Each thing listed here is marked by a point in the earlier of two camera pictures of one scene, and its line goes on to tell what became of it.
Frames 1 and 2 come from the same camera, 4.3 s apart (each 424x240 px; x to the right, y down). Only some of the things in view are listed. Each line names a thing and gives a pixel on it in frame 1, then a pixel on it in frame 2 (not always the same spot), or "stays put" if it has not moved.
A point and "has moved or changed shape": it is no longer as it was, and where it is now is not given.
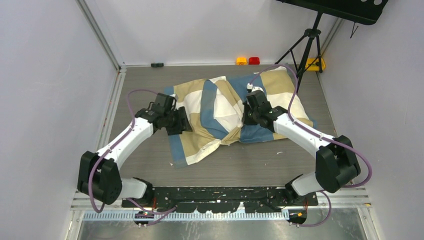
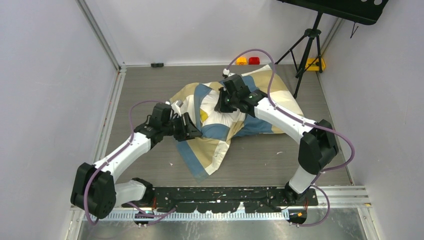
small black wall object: x=157 y=65 stays put
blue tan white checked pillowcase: x=215 y=109 has moved or changed shape
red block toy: x=254 y=60 stays put
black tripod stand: x=312 y=33 stays put
